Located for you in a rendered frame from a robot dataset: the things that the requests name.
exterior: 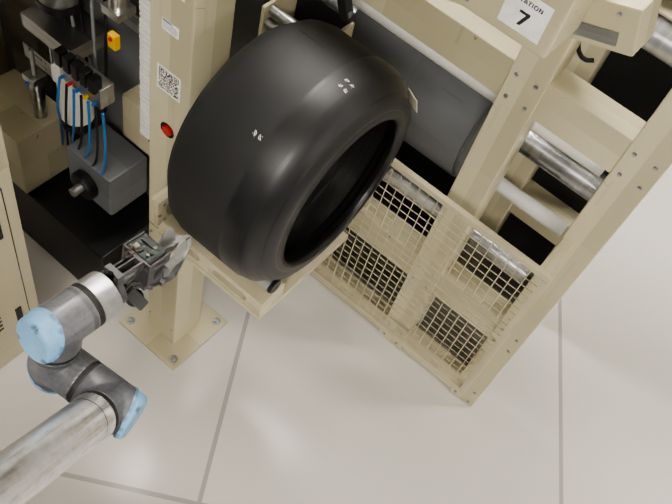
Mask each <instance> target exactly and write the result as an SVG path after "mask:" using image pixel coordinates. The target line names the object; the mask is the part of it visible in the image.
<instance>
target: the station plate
mask: <svg viewBox="0 0 672 504"><path fill-rule="evenodd" d="M554 11H555V10H554V9H553V8H551V7H550V6H548V5H547V4H545V3H544V2H542V1H540V0H505V1H504V4H503V6H502V8H501V10H500V13H499V15H498V17H497V19H499V20H500V21H502V22H503V23H505V24H506V25H508V26H509V27H511V28H512V29H514V30H515V31H517V32H518V33H520V34H521V35H523V36H524V37H526V38H527V39H529V40H530V41H532V42H533V43H535V44H536V45H537V44H538V42H539V40H540V38H541V36H542V34H543V32H544V30H545V28H546V26H547V24H548V22H549V20H550V19H551V17H552V15H553V13H554Z"/></svg>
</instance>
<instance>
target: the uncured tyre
mask: <svg viewBox="0 0 672 504"><path fill-rule="evenodd" d="M299 29H300V30H301V31H303V32H304V33H306V34H307V35H308V36H310V37H311V38H312V39H314V40H315V41H317V42H318V43H319V44H321V45H322V46H323V47H325V48H323V47H322V46H320V45H319V44H317V43H316V42H315V41H313V40H312V39H310V38H309V37H308V36H306V35H305V34H304V33H302V32H301V31H299ZM346 76H347V77H349V78H350V79H351V80H352V81H353V82H354V83H355V85H356V86H357V88H355V89H354V90H353V91H351V92H350V93H349V94H347V95H346V96H345V95H344V94H343V93H342V92H341V91H340V90H339V89H338V88H337V87H336V86H334V85H336V84H337V83H338V82H339V81H341V80H342V79H343V78H345V77H346ZM410 116H411V108H410V102H409V96H408V90H407V85H406V82H405V81H404V79H403V78H402V77H401V75H400V74H399V73H398V72H397V70H396V69H395V68H394V67H393V66H391V65H390V64H388V63H387V62H386V61H384V60H383V59H381V58H380V57H379V56H377V55H376V54H374V53H373V52H372V51H370V50H369V49H367V48H366V47H365V46H363V45H362V44H360V43H359V42H358V41H356V40H355V39H353V38H352V37H350V36H349V35H348V34H346V33H345V32H343V31H342V30H341V29H339V28H338V27H336V26H335V25H332V24H329V23H326V22H323V21H320V20H316V19H305V20H300V21H296V22H292V23H288V24H284V25H280V26H277V27H274V28H272V29H270V30H268V31H266V32H264V33H262V34H260V35H259V36H257V37H256V38H254V39H253V40H251V41H250V42H249V43H247V44H246V45H245V46H243V47H242V48H241V49H240V50H239V51H238V52H236V53H235V54H234V55H233V56H232V57H231V58H230V59H229V60H228V61H227V62H226V63H225V64H224V65H223V66H222V67H221V68H220V69H219V71H218V72H217V73H216V74H215V75H214V76H213V78H212V79H211V80H210V81H209V82H208V84H207V85H206V86H205V88H204V89H203V90H202V92H201V93H200V95H199V96H198V98H197V99H196V101H195V102H194V104H193V105H192V107H191V109H190V110H189V112H188V114H187V116H186V117H185V119H184V121H183V123H182V125H181V127H180V129H179V132H178V134H177V136H176V139H175V141H174V144H173V147H172V150H171V154H170V158H169V163H168V170H167V186H168V203H169V207H170V210H171V212H172V214H173V216H174V217H175V219H176V220H177V222H178V223H179V225H180V226H181V227H182V229H184V230H185V231H186V232H187V233H188V234H189V235H191V236H192V237H193V238H194V239H195V240H197V241H198V242H199V243H200V244H201V245H203V246H204V247H205V248H206V249H207V250H209V251H210V252H211V253H212V254H213V255H214V256H216V257H217V258H218V259H219V260H220V261H222V262H223V263H224V264H225V265H226V266H228V267H229V268H230V269H231V270H232V271H234V272H235V273H236V274H238V275H240V276H242V277H244V278H247V279H249V280H251V281H267V280H279V279H283V278H286V277H288V276H290V275H292V274H294V273H296V272H298V271H299V270H301V269H302V268H304V267H305V266H306V265H308V264H309V263H310V262H311V261H313V260H314V259H315V258H316V257H317V256H319V255H320V254H321V253H322V252H323V251H324V250H325V249H326V248H327V247H328V246H329V245H330V244H331V243H332V242H333V241H334V240H335V239H336V238H337V237H338V236H339V235H340V234H341V233H342V232H343V231H344V229H345V228H346V227H347V226H348V225H349V224H350V223H351V221H352V220H353V219H354V218H355V217H356V215H357V214H358V213H359V212H360V210H361V209H362V208H363V206H364V205H365V204H366V202H367V201H368V200H369V198H370V197H371V196H372V194H373V193H374V191H375V190H376V188H377V187H378V185H379V184H380V182H381V181H382V179H383V178H384V176H385V174H386V173H387V171H388V169H389V168H390V166H391V164H392V162H393V161H394V159H395V157H396V155H397V153H398V151H399V149H400V147H401V145H402V142H403V140H404V137H405V135H406V132H407V129H408V126H409V122H410ZM255 126H257V127H258V128H259V129H261V130H262V131H263V132H265V133H266V134H267V135H266V137H265V138H264V139H263V141H262V142H261V143H260V145H259V144H258V143H256V142H255V141H254V140H252V139H251V138H250V137H249V136H248V135H249V134H250V133H251V131H252V130H253V128H254V127H255Z"/></svg>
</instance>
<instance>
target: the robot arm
mask: <svg viewBox="0 0 672 504"><path fill-rule="evenodd" d="M136 238H137V239H136ZM133 240H134V241H133ZM130 242H131V243H130ZM191 243H192V238H191V237H190V236H175V234H174V229H173V228H169V229H167V230H166V231H165V232H164V234H163V236H162V237H161V239H160V240H159V241H158V242H156V241H155V240H154V239H153V238H151V237H150V236H149V235H148V234H147V233H145V231H143V232H141V233H140V234H138V235H136V236H135V237H133V238H132V239H130V240H129V241H127V242H126V243H124V244H123V248H122V256H121V260H120V261H119V262H117V263H116V264H114V265H112V264H111V263H109V264H107V265H106V266H104V270H102V271H101V272H97V271H92V272H90V273H89V274H87V275H85V276H84V277H82V278H81V279H79V280H78V281H75V282H74V283H73V284H72V285H70V286H69V287H67V288H66V289H64V290H62V291H61V292H59V293H58V294H56V295H55V296H53V297H52V298H50V299H49V300H47V301H46V302H44V303H43V304H41V305H39V306H38V307H36V308H33V309H31V310H30V311H28V312H27V313H26V315H25V316H23V317H22V318H21V319H20V320H19V321H18V323H17V326H16V333H17V335H18V340H19V342H20V344H21V346H22V348H23V349H24V351H25V352H26V353H27V354H28V358H27V372H28V375H29V378H30V381H31V382H32V384H33V385H34V386H35V387H36V388H37V389H39V390H40V391H42V392H45V393H49V394H58V395H60V396H61V397H62V398H64V399H65V400H66V401H67V402H69V404H67V405H66V406H65V407H63V408H62V409H60V410H59V411H57V412H56V413H54V414H53V415H52V416H50V417H49V418H47V419H46V420H44V421H43V422H42V423H40V424H39V425H37V426H36V427H34V428H33V429H31V430H30V431H29V432H27V433H26V434H24V435H23V436H21V437H20V438H18V439H17V440H16V441H14V442H13V443H11V444H10V445H8V446H7V447H6V448H4V449H3V450H1V451H0V504H26V503H27V502H28V501H29V500H30V499H32V498H33V497H34V496H35V495H37V494H38V493H39V492H40V491H41V490H43V489H44V488H45V487H46V486H48V485H49V484H50V483H51V482H52V481H54V480H55V479H56V478H57V477H58V476H60V475H61V474H62V473H63V472H65V471H66V470H67V469H68V468H69V467H71V466H72V465H73V464H74V463H76V462H77V461H78V460H79V459H80V458H82V457H83V456H84V455H85V454H86V453H88V452H89V451H90V450H91V449H93V448H94V447H95V446H96V445H97V444H99V443H100V442H101V441H102V440H104V439H107V438H108V437H109V436H111V435H113V437H114V438H118V439H122V438H124V437H125V436H126V435H127V433H128V432H129V431H130V430H131V429H132V427H133V426H134V424H135V423H136V422H137V420H138V419H139V417H140V416H141V414H142V412H143V411H144V409H145V407H146V405H147V396H146V395H145V394H143V393H142V392H141V391H140V390H139V389H138V387H134V386H133V385H132V384H130V383H129V382H128V381H126V380H125V379H124V378H122V377H121V376H119V375H118V374H117V373H115V372H114V371H113V370H111V369H110V368H108V367H107V366H106V365H104V364H103V363H101V362H100V361H99V360H98V359H97V358H95V357H94V356H92V355H91V354H90V353H88V352H87V351H85V350H84V349H83V348H82V342H83V339H84V338H85V337H87V336H88V335H89V334H91V333H92V332H94V331H95V330H96V329H98V328H99V327H101V326H102V325H104V324H105V323H107V322H108V321H109V320H111V319H112V318H114V317H115V316H116V315H118V314H119V313H120V312H122V310H123V304H124V303H125V302H126V303H127V304H128V305H129V306H131V307H136V308H137V309H138V310H140V311H141V310H143V309H144V307H145V306H146V305H147V304H148V301H147V300H146V299H145V298H144V294H143V292H142V291H141V290H139V288H141V289H142V290H143V291H145V290H146V289H147V290H153V288H154V287H156V286H158V285H160V286H163V285H164V284H165V283H167V282H169V281H171V280H172V279H174V278H175V277H176V275H177V274H178V272H179V270H180V269H181V267H182V265H183V262H184V261H185V259H186V257H187V255H188V253H189V250H190V248H191ZM175 248H176V249H175ZM174 249H175V251H174ZM171 251H174V252H173V253H172V254H171V253H168V252H171ZM167 253H168V254H167ZM170 254H171V255H170ZM133 286H134V287H135V288H134V287H133Z"/></svg>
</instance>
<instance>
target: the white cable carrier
mask: <svg viewBox="0 0 672 504"><path fill-rule="evenodd" d="M139 4H140V5H139V10H140V12H139V15H140V16H141V17H139V21H140V23H139V27H140V28H139V33H140V34H139V38H140V40H139V41H140V45H139V48H140V50H139V54H140V55H139V59H140V84H141V85H140V98H141V99H140V103H141V104H140V107H141V108H140V133H141V134H142V135H143V136H145V137H146V138H147V139H148V140H150V16H151V0H139Z"/></svg>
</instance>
